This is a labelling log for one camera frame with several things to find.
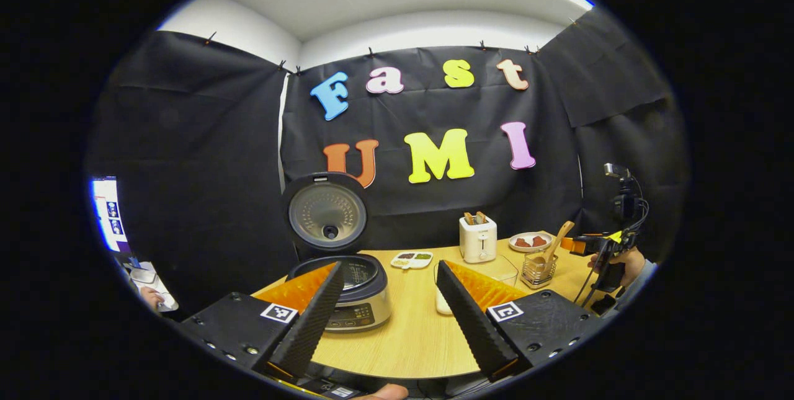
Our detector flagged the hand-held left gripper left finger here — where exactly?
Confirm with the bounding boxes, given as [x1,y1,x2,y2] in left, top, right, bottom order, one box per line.
[180,262,346,382]

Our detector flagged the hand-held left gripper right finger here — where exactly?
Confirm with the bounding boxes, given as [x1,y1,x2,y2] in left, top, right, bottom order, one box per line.
[436,259,601,383]

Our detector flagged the wooden spoon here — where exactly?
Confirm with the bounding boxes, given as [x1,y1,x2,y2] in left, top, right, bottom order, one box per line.
[532,221,576,267]

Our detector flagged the white rice box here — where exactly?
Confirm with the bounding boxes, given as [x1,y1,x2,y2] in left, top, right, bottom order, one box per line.
[434,254,519,316]

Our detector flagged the clear chopstick holder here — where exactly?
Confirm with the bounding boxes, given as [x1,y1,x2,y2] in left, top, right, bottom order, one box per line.
[521,252,558,290]

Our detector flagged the silver black rice cooker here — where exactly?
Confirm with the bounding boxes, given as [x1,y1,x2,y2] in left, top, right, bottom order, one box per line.
[282,172,393,333]

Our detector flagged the round white plate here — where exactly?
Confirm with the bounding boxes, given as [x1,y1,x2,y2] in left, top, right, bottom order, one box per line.
[508,232,554,253]

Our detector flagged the white toaster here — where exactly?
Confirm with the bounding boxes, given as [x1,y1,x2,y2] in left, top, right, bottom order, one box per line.
[459,214,498,264]

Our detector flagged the white divided spice dish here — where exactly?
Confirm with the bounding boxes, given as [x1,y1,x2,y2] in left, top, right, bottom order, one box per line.
[390,251,434,270]

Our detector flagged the white papers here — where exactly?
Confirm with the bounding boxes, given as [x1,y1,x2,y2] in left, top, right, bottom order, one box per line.
[127,262,179,313]

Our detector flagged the computer monitor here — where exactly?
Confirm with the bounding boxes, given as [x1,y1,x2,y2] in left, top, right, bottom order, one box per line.
[90,177,131,255]

